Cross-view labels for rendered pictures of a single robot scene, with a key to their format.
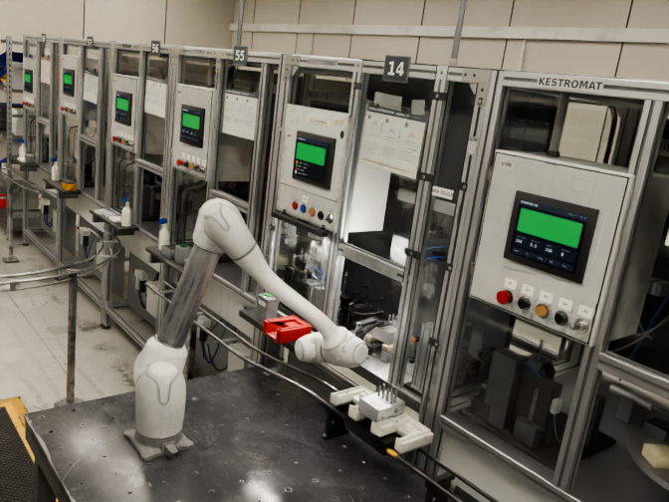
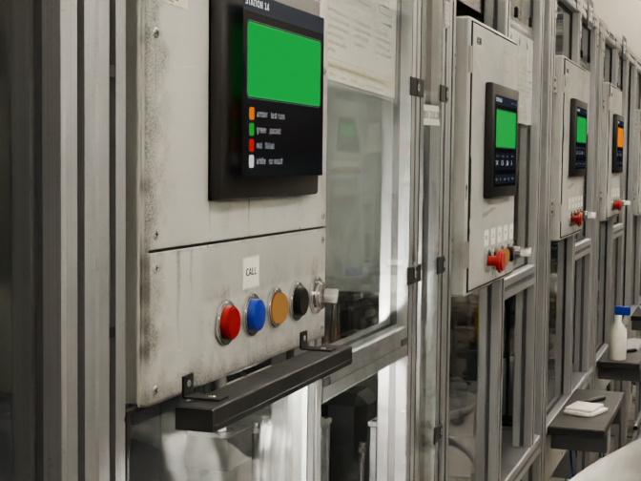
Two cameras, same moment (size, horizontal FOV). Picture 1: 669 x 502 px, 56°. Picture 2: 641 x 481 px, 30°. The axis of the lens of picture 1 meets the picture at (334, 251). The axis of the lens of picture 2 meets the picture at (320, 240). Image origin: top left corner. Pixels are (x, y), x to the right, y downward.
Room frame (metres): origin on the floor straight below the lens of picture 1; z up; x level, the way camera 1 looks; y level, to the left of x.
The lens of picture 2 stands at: (3.08, 1.15, 1.56)
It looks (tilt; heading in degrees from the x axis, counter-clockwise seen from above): 4 degrees down; 240
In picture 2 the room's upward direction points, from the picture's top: 1 degrees clockwise
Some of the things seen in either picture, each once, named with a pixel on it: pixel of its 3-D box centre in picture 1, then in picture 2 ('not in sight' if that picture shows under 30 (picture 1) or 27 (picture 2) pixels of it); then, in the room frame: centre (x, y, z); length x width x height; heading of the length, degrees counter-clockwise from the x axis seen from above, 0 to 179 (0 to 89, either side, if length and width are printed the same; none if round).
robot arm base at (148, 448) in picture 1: (160, 436); not in sight; (1.90, 0.50, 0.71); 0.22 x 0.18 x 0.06; 40
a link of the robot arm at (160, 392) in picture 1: (160, 395); not in sight; (1.92, 0.52, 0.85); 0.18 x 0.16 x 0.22; 21
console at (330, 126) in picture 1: (332, 166); (141, 121); (2.65, 0.06, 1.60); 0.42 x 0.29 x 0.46; 40
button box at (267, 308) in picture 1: (269, 308); not in sight; (2.56, 0.25, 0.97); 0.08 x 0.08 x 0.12; 40
